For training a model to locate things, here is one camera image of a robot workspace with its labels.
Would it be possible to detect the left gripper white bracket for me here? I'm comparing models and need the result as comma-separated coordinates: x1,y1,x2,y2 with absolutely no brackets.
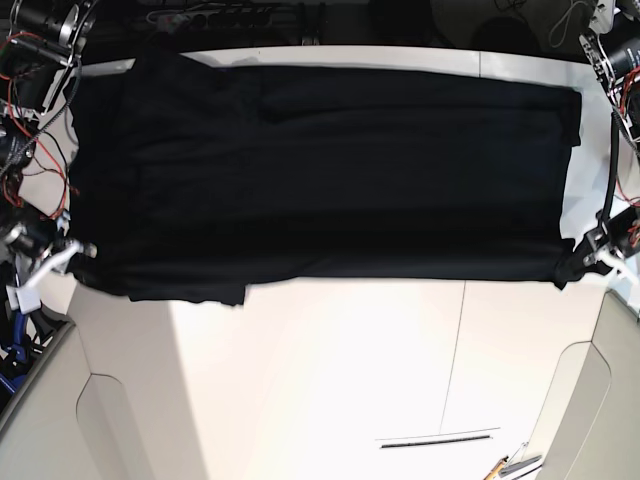
552,227,639,290

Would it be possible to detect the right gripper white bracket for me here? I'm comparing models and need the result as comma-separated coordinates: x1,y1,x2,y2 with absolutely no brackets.
4,220,98,289

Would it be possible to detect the black T-shirt with print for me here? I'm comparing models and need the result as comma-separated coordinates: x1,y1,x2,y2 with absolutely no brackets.
70,49,582,305

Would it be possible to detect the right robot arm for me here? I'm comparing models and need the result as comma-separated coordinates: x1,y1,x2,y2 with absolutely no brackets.
1,1,97,287

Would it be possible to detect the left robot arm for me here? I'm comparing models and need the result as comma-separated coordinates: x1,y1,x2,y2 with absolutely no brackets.
558,1,639,287

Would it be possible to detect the blue black bag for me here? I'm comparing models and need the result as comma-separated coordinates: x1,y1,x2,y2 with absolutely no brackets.
0,299,69,411

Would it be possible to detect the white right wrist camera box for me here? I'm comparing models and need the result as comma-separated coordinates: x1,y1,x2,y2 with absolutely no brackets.
6,285,41,315

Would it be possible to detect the grey looped cable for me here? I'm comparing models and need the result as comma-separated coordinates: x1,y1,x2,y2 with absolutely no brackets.
548,0,596,51

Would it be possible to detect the yellow handled tool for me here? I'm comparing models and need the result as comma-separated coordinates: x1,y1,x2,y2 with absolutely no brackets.
483,456,509,480

